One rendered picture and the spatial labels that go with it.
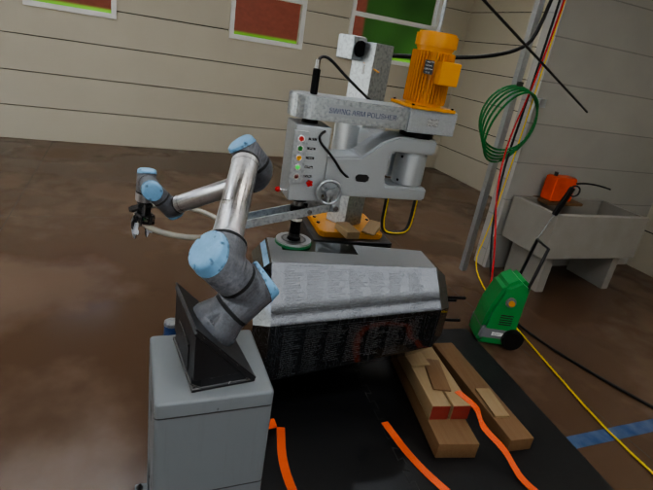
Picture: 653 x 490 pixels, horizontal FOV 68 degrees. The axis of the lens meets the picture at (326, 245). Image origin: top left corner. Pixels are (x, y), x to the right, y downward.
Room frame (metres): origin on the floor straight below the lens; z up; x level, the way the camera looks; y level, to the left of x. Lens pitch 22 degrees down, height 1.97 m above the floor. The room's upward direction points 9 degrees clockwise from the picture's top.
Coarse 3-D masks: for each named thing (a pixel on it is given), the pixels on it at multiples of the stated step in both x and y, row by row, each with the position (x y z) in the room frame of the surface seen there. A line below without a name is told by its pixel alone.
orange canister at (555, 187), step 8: (552, 176) 5.05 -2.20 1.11; (560, 176) 5.07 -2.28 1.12; (568, 176) 5.16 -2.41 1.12; (544, 184) 5.11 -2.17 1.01; (552, 184) 5.02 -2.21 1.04; (560, 184) 5.00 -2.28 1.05; (568, 184) 5.05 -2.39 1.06; (544, 192) 5.07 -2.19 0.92; (552, 192) 4.99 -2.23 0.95; (560, 192) 5.02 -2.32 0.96; (544, 200) 4.98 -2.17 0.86; (552, 200) 5.00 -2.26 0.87; (560, 200) 5.04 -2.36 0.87; (568, 200) 5.09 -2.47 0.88
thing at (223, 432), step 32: (160, 352) 1.47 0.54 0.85; (256, 352) 1.56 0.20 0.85; (160, 384) 1.30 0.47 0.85; (256, 384) 1.38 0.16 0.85; (160, 416) 1.20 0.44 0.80; (192, 416) 1.25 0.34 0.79; (224, 416) 1.29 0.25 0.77; (256, 416) 1.34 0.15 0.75; (160, 448) 1.21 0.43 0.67; (192, 448) 1.25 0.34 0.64; (224, 448) 1.29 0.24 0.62; (256, 448) 1.34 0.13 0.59; (160, 480) 1.21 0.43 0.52; (192, 480) 1.25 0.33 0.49; (224, 480) 1.30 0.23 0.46; (256, 480) 1.35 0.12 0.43
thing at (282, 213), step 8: (272, 208) 2.69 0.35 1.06; (280, 208) 2.70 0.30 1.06; (288, 208) 2.72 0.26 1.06; (304, 208) 2.65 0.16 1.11; (312, 208) 2.66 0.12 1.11; (320, 208) 2.68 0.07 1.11; (328, 208) 2.69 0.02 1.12; (336, 208) 2.67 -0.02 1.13; (248, 216) 2.64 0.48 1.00; (256, 216) 2.66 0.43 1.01; (264, 216) 2.57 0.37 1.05; (272, 216) 2.58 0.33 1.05; (280, 216) 2.59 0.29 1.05; (288, 216) 2.61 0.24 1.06; (296, 216) 2.63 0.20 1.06; (304, 216) 2.64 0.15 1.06; (248, 224) 2.53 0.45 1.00; (256, 224) 2.55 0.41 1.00; (264, 224) 2.56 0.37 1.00
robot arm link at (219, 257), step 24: (240, 144) 1.94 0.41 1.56; (240, 168) 1.83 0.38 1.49; (264, 168) 1.99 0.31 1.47; (240, 192) 1.71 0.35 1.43; (240, 216) 1.62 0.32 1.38; (216, 240) 1.43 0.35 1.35; (240, 240) 1.50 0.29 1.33; (192, 264) 1.39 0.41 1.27; (216, 264) 1.37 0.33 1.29; (240, 264) 1.43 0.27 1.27; (216, 288) 1.41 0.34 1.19; (240, 288) 1.42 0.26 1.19
